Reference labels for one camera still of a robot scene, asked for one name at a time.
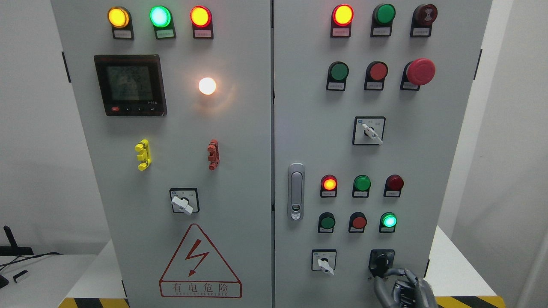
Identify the green indicator lower middle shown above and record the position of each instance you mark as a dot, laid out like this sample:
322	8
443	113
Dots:
361	187

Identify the black digital power meter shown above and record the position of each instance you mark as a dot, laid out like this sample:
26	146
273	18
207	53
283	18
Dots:
131	85

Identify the green lit indicator light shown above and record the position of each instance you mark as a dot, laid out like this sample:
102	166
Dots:
162	22

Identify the yellow black hazard tape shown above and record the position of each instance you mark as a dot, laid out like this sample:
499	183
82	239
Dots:
470	302
93	303

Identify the yellow black hazard tape right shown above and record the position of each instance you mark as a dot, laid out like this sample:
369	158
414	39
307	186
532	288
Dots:
470	302

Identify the yellow indicator light top left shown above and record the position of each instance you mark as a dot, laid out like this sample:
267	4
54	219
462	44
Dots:
121	23

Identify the black monitor stand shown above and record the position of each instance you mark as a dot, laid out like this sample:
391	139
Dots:
3	282

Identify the red terminal clip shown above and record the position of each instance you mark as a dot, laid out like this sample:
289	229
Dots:
213	154

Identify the yellow black hazard tape left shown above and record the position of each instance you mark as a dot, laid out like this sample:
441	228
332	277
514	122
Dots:
93	303

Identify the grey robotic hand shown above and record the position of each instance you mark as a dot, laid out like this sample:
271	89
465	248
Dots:
411	292

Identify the dark red buzzer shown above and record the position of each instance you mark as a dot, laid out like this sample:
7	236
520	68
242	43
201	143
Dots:
423	18

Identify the green push button upper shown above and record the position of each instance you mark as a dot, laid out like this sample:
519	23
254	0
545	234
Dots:
337	76

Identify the red push button lower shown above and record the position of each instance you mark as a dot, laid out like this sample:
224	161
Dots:
357	222

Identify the green push button lower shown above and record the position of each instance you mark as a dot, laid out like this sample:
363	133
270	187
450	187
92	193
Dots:
326	222

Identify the yellow terminal clip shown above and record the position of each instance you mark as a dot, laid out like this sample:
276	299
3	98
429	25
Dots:
143	154

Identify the red electric warning sticker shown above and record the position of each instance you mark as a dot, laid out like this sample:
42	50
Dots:
197	269

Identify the black rotary knob switch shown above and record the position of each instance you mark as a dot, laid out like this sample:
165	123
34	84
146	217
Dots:
380	261

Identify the green illuminated button lower right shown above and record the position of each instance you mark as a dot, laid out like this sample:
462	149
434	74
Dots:
387	223

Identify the green push button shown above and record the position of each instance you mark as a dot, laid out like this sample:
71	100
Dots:
337	76
326	222

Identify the black device with antenna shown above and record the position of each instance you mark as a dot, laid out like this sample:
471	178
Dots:
14	249

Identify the left grey cabinet door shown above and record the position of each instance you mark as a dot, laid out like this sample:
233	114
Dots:
235	198

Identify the white glowing lamp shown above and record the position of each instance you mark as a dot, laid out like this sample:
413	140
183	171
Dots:
207	86

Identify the red emergency stop button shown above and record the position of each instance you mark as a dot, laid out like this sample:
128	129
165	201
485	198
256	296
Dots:
417	73

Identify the lower white selector switch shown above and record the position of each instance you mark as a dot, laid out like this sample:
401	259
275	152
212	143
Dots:
324	260

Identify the red indicator lower right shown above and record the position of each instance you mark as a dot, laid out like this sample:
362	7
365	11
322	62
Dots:
393	186

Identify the red indicator light top right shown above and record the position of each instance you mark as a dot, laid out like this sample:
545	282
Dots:
341	19

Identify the red lit indicator lower left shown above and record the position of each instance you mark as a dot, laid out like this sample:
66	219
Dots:
328	187

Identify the left door white selector switch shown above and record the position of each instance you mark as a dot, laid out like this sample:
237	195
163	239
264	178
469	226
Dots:
185	200

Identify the green indicator light top right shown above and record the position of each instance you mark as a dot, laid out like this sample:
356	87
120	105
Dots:
382	18

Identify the grey cabinet door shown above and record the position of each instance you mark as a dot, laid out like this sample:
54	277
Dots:
235	198
315	127

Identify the red push button upper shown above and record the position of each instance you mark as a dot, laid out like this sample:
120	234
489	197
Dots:
376	73

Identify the red indicator light left door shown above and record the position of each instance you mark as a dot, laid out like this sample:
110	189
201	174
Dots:
202	22

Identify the silver door latch handle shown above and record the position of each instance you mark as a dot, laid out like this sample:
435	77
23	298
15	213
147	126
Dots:
296	182

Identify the red push button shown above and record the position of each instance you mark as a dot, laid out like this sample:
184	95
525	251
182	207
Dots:
357	222
376	73

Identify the upper right white selector switch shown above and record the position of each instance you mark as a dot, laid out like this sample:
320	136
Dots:
368	130

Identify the right grey cabinet door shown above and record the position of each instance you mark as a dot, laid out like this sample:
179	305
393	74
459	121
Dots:
315	127

